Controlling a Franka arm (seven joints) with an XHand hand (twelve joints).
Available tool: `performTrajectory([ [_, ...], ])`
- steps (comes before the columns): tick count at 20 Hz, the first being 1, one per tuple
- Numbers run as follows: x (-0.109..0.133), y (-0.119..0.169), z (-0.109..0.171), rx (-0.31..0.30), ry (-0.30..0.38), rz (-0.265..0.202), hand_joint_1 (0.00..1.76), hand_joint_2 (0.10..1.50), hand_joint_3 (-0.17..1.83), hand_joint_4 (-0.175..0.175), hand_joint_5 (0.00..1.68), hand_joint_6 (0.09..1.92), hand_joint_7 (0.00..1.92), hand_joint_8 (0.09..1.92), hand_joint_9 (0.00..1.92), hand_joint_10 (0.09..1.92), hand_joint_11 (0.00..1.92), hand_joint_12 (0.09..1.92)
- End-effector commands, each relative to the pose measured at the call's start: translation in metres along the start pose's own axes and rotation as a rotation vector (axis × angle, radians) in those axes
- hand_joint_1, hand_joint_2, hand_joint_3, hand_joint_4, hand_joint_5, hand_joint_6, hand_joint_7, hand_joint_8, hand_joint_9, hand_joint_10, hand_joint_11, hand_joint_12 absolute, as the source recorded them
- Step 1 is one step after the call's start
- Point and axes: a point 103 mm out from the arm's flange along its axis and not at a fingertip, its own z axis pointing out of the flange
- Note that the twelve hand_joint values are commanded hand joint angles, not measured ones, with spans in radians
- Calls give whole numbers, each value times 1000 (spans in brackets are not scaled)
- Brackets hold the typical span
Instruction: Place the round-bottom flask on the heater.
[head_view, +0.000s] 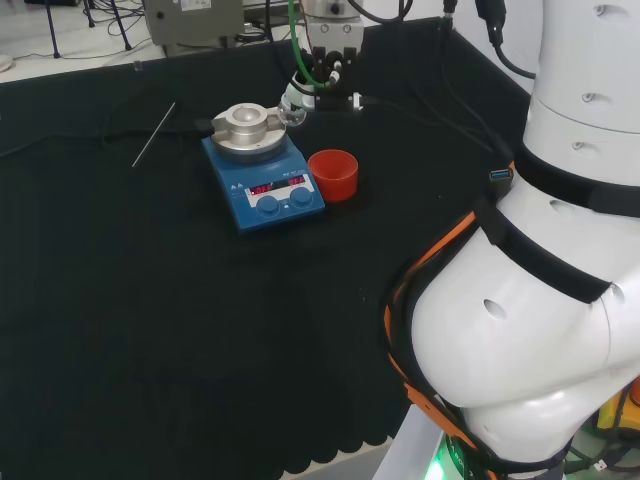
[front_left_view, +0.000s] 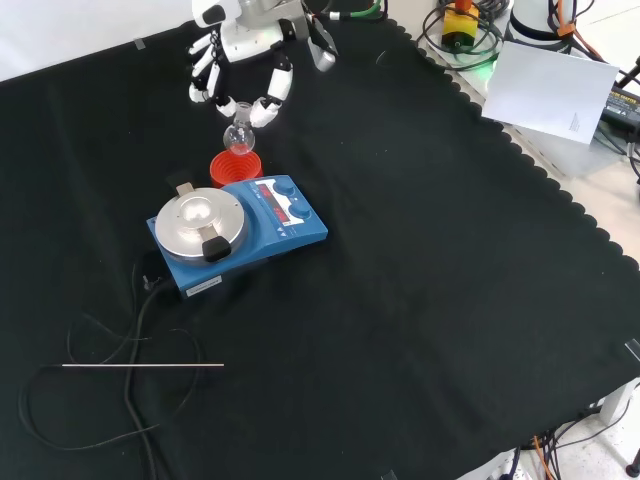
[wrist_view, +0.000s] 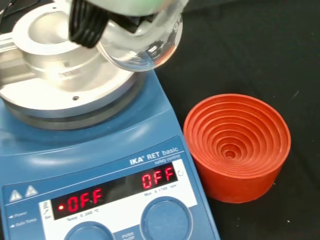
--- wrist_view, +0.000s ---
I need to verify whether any heater with blue base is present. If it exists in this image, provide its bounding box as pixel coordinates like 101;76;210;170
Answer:
0;0;221;240

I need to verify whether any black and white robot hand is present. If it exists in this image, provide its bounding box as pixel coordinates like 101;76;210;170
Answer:
67;0;187;49

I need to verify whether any orange stepped flask stand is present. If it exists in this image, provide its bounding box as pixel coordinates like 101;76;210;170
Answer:
183;93;292;204

